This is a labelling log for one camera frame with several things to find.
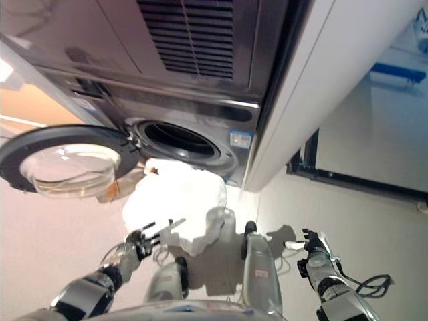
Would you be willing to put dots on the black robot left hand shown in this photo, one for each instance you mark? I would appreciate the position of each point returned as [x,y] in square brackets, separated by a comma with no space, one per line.
[142,242]

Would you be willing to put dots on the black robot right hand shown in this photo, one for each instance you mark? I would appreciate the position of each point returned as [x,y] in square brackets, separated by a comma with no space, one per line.
[316,244]

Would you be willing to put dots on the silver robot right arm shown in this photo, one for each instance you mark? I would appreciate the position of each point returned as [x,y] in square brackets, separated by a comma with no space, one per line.
[344,301]

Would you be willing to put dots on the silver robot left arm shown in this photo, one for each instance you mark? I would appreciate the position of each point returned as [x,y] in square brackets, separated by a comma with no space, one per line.
[83,294]

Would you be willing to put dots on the gray washing machine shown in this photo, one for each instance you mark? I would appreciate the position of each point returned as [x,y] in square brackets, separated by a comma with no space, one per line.
[207,107]

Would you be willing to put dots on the round washing machine door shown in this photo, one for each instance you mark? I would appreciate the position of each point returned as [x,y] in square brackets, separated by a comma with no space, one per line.
[10,154]

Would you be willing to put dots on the silver robot left leg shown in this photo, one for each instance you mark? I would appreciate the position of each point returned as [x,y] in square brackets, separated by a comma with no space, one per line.
[167,281]

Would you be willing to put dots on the silver robot leg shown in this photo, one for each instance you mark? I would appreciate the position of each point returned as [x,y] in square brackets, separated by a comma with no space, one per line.
[261,274]
[167,281]

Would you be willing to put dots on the white garment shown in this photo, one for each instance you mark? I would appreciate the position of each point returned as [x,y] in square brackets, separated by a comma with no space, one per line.
[177,200]

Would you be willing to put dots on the brown woven strip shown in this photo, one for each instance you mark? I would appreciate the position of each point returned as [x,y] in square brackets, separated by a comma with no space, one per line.
[113,192]

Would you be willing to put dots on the silver robot right leg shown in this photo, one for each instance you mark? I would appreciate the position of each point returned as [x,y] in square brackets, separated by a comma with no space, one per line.
[261,274]

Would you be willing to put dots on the gray robot torso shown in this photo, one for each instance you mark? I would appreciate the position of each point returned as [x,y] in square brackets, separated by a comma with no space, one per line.
[187,312]

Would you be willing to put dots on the blue white energy label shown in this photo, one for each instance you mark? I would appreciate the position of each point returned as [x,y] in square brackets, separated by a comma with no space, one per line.
[240,139]

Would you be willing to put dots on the small blue white sticker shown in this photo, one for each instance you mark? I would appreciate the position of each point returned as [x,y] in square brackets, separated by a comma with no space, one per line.
[88,107]

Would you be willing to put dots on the blue white background furniture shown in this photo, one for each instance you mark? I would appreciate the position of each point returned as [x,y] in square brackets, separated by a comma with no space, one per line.
[398,72]

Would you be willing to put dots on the gray dryer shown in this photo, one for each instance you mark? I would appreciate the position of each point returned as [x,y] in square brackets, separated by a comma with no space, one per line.
[83,40]

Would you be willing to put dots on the white cabinet frame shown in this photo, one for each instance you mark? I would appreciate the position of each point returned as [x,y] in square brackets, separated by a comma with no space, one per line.
[301,100]

